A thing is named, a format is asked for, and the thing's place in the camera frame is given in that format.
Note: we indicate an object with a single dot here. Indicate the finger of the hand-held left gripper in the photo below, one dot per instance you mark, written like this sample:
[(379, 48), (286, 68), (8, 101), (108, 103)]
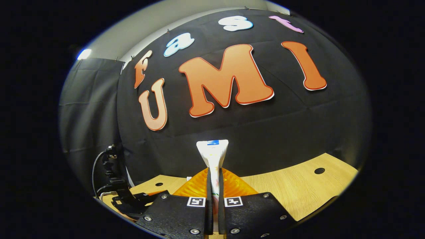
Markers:
[(151, 197)]

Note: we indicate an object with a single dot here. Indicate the wooden desktop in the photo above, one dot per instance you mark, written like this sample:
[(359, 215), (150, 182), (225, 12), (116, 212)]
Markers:
[(298, 189)]

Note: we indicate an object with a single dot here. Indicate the ceiling light panel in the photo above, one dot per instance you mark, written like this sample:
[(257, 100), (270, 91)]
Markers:
[(84, 54)]

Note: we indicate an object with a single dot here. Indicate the white toothpaste tube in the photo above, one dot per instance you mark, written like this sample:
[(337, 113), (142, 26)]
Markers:
[(213, 152)]

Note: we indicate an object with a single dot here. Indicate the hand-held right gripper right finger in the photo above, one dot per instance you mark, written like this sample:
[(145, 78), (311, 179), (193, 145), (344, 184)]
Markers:
[(255, 212)]

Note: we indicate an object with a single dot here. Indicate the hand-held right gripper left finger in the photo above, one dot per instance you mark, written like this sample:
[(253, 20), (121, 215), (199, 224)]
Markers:
[(176, 212)]

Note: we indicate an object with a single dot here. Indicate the black backdrop cloth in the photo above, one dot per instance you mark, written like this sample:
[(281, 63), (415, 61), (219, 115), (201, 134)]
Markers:
[(265, 132)]

